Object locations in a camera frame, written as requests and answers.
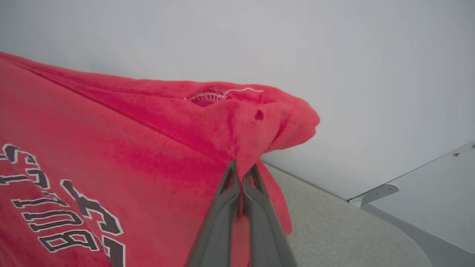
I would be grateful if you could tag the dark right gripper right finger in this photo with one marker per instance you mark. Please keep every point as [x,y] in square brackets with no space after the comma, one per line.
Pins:
[265,237]

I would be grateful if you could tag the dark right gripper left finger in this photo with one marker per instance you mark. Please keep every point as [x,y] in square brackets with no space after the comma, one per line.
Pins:
[219,230]

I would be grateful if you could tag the red and white garment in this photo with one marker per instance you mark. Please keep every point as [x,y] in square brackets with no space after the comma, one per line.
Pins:
[111,148]

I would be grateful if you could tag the grey metal bracket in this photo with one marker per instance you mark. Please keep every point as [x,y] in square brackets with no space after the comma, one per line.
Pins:
[374,193]

